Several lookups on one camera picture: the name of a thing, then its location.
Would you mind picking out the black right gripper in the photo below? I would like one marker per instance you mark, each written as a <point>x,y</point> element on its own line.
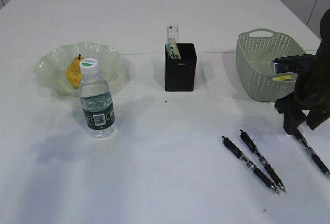
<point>311,92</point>

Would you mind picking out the black pen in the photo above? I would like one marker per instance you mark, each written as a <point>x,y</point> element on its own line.
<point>312,154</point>
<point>252,167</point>
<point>253,148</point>

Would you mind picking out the yellow waste paper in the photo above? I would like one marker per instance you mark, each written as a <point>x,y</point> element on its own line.
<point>288,77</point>

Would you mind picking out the yellow utility knife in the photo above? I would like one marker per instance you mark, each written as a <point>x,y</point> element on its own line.
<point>175,50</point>

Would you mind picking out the green utility knife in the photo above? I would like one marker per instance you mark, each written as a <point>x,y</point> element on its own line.
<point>169,50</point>

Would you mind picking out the clear plastic ruler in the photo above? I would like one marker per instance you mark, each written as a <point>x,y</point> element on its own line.
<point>172,34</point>

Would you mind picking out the clear water bottle green label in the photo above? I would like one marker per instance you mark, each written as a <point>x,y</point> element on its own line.
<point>96,100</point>

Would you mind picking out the yellow pear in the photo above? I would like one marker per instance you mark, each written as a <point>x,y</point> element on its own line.
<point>73,72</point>

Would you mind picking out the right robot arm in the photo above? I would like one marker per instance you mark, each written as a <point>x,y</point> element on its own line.
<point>322,53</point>

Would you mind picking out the green woven plastic basket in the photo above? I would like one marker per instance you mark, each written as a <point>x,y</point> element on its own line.
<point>255,51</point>

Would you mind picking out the black square pen holder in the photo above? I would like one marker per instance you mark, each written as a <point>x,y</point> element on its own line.
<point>179,74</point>

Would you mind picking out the pale green wavy glass plate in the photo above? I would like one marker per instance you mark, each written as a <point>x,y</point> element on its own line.
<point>51,68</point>

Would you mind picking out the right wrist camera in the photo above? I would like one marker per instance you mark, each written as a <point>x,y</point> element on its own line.
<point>296,63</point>

